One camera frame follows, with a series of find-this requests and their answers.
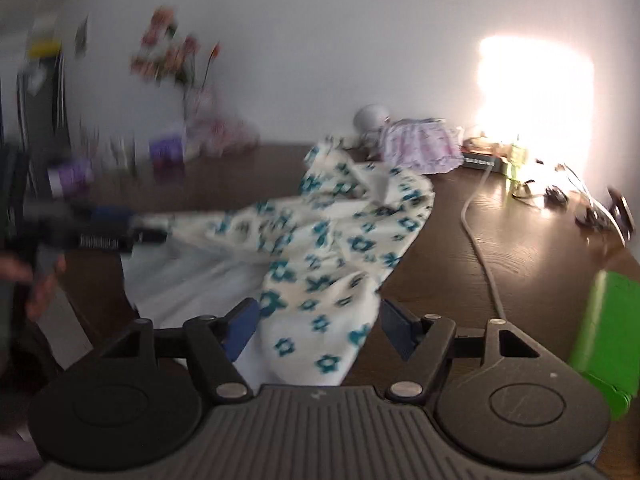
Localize green bottle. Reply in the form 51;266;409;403
506;136;532;183

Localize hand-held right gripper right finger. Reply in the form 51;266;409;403
380;299;544;406

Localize stack of books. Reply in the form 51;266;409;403
461;137;508;175

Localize person's left hand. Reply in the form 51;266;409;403
0;254;67;322

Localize yellow sticker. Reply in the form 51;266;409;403
29;41;62;60

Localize purple box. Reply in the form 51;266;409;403
149;132;187;171

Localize pink wrapped package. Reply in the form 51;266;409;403
182;85;261;158

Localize small bottles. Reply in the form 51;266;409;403
75;122;143;178

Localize artificial flower bouquet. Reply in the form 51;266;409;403
129;6;222;103

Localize pink frilly cloth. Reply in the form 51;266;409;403
377;117;466;176

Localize grey cabinet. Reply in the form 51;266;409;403
0;10;72;153

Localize green plastic chair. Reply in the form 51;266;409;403
569;269;640;420

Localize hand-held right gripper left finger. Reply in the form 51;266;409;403
100;297;262;405

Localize white round lamp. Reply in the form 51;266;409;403
352;104;392;147

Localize purple cylinder container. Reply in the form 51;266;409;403
47;159;95;197

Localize white teal floral garment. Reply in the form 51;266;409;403
122;136;435;388

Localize white cable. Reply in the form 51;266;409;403
461;167;507;321

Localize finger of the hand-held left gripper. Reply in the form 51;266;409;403
65;203;137;227
65;224;169;257

